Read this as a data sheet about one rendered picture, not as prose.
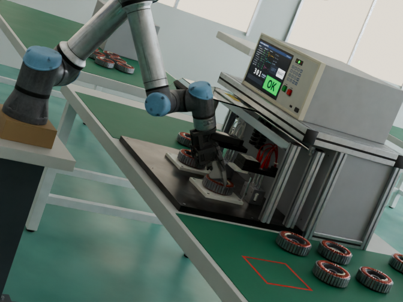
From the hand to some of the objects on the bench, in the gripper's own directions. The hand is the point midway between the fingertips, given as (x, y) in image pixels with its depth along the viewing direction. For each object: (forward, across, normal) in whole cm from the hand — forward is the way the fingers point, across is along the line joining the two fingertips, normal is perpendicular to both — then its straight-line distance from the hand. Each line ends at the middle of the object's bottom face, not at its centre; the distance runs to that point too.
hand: (217, 178), depth 259 cm
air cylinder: (+12, -24, +11) cm, 29 cm away
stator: (+4, 0, -1) cm, 4 cm away
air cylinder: (+12, 0, +11) cm, 16 cm away
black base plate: (+8, -12, -2) cm, 15 cm away
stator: (+4, -24, -1) cm, 25 cm away
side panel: (+27, +20, +32) cm, 46 cm away
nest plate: (+5, 0, -2) cm, 6 cm away
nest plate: (+5, -24, -2) cm, 25 cm away
